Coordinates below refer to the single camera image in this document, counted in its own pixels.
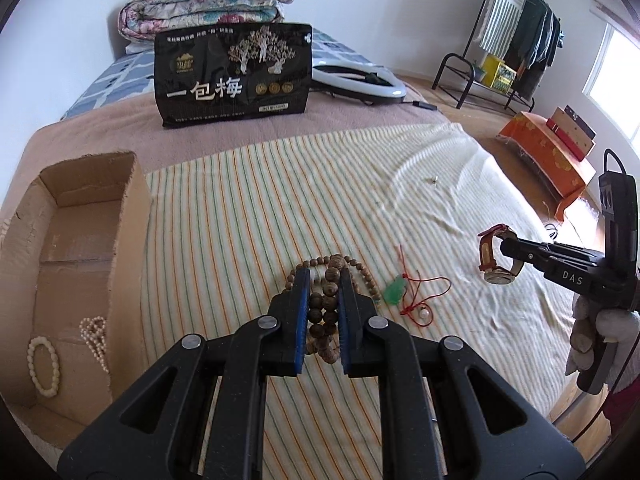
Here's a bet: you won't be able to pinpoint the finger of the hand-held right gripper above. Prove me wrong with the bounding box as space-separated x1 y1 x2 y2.
500 236 607 267
509 254 603 292

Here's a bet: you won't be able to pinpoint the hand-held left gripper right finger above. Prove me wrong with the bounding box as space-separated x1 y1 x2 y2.
336 267 586 480

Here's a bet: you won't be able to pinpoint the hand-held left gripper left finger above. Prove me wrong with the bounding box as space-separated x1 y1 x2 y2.
57 266 311 480

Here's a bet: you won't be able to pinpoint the brown wooden bead necklace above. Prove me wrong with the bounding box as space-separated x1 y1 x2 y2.
282 254 386 363

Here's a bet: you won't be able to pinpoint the jade pendant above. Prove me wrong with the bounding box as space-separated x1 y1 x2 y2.
382 245 451 322

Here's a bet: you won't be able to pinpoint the red strap wristwatch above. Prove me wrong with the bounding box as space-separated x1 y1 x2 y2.
477 225 521 286

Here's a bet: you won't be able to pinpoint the brown cardboard box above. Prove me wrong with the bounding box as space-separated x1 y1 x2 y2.
0 150 152 448

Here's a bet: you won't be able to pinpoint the person's right hand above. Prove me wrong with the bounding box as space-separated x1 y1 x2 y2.
567 294 640 376

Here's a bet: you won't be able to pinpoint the orange cloth covered stool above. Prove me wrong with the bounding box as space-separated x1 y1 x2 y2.
497 111 598 221

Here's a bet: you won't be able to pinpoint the dark red flat box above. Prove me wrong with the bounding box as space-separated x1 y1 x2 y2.
546 119 593 161

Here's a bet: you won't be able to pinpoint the striped cream cloth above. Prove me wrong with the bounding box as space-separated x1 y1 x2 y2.
140 122 586 480

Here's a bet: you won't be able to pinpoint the beige flat box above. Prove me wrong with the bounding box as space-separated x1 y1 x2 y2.
552 105 597 153

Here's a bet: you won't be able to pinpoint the window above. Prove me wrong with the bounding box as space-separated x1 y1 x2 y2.
582 0 640 136

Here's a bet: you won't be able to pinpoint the yellow green printed box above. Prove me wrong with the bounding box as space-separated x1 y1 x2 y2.
494 65 517 92

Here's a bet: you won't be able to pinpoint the black metal clothes rack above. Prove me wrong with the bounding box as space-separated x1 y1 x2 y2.
432 0 566 115

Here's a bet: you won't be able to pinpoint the dark hanging clothes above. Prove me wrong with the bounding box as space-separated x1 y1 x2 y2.
502 0 566 78

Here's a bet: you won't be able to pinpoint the black snack bag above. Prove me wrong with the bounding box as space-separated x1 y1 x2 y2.
154 22 313 130

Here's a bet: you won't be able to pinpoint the brown blanket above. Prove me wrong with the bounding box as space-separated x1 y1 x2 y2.
0 90 451 231

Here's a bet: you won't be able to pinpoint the striped hanging towel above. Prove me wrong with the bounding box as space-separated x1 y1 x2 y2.
477 0 528 56

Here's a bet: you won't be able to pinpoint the blue checked bed sheet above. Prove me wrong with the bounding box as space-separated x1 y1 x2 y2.
60 27 371 121

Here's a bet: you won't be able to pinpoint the folded floral quilt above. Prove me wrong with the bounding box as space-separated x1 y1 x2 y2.
117 0 293 46

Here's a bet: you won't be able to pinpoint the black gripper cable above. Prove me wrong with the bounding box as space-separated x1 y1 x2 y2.
570 360 631 443

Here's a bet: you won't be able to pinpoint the pearl necklace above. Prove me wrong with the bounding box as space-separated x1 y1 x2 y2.
79 316 110 375

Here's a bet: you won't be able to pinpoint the white ring light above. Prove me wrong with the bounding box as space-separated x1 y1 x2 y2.
311 57 408 106

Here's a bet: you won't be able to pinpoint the white bead bracelet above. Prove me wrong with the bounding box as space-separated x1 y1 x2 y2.
26 336 60 399

